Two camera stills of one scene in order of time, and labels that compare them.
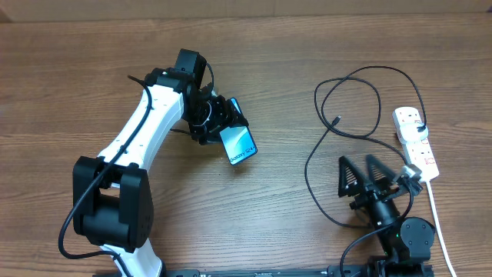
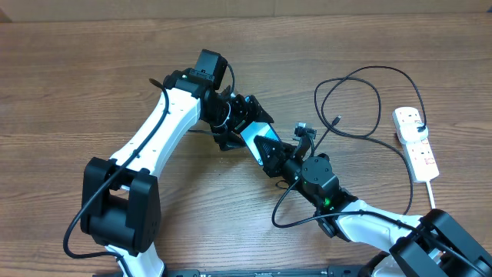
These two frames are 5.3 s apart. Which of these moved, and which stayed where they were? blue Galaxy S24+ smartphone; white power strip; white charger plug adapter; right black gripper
Moved: blue Galaxy S24+ smartphone; right black gripper
Stayed: white power strip; white charger plug adapter
